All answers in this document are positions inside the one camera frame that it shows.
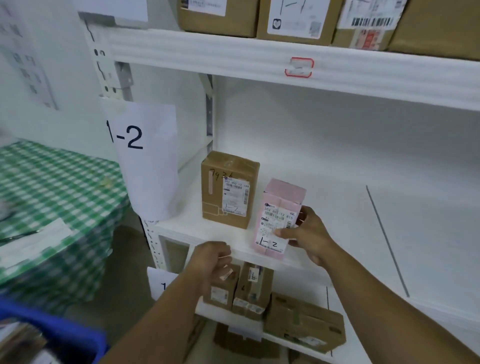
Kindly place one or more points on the person's right hand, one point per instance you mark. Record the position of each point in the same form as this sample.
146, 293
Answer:
311, 236

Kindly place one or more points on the plain brown cardboard box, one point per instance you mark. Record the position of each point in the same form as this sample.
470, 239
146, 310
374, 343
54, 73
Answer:
438, 26

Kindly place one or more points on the small white paper sign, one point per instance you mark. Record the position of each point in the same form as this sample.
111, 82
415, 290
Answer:
159, 287

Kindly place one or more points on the red outlined shelf sticker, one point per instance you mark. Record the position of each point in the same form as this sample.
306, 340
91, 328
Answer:
299, 67

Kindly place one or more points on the white metal shelving rack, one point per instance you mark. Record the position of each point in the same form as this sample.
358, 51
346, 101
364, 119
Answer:
337, 150

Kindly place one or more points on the white paper shelf sign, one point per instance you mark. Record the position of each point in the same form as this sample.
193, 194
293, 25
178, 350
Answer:
144, 157

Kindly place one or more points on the person's left hand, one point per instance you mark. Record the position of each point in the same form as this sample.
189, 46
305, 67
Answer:
208, 258

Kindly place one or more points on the tall brown labelled cardboard box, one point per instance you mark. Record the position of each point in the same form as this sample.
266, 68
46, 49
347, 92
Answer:
228, 189

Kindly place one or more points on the pink labelled parcel box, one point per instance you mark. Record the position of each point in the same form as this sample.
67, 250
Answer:
277, 217

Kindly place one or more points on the person's left forearm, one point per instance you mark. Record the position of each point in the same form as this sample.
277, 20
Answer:
165, 318

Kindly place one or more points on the person's left fingers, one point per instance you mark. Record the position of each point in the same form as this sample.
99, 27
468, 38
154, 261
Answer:
221, 258

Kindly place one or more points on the blue plastic crate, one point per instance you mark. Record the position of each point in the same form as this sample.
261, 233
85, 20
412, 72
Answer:
56, 330

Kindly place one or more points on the green checkered tablecloth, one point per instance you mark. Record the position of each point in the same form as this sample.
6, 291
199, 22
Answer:
56, 210

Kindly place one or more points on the narrow brown cardboard box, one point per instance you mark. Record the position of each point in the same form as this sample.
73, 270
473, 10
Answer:
253, 290

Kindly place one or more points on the white paper wall notice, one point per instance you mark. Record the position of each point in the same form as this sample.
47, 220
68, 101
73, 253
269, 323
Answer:
26, 56

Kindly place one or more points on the white paper sheet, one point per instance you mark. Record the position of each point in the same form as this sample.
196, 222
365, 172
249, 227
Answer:
33, 242

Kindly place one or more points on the small white paper label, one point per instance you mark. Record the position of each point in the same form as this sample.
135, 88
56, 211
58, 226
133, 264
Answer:
226, 273

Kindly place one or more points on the flat brown cardboard box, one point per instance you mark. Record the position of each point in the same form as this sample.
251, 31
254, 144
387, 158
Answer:
303, 322

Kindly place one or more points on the brown box with barcode label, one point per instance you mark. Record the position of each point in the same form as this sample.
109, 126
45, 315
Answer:
365, 24

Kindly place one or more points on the brown box with large label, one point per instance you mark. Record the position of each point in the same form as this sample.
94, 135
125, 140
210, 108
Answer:
296, 20

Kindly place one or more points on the person's right thumb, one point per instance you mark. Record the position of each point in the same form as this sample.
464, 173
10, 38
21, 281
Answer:
288, 232

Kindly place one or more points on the brown box with white label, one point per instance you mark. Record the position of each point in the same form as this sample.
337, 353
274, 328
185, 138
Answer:
219, 17

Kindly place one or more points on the small brown cardboard box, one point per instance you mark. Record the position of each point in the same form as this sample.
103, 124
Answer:
223, 290

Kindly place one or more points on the dark brown cardboard box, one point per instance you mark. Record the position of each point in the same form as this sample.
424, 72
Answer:
240, 343

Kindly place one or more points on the person's right forearm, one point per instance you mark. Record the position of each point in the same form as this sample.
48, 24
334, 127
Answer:
390, 315

